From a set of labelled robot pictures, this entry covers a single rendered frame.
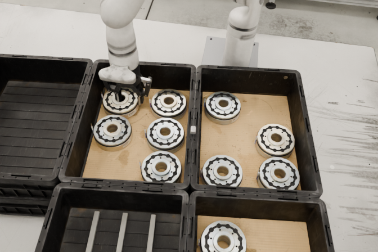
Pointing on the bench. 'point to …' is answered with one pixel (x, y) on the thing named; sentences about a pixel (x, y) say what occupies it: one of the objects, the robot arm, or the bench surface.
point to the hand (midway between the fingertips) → (129, 98)
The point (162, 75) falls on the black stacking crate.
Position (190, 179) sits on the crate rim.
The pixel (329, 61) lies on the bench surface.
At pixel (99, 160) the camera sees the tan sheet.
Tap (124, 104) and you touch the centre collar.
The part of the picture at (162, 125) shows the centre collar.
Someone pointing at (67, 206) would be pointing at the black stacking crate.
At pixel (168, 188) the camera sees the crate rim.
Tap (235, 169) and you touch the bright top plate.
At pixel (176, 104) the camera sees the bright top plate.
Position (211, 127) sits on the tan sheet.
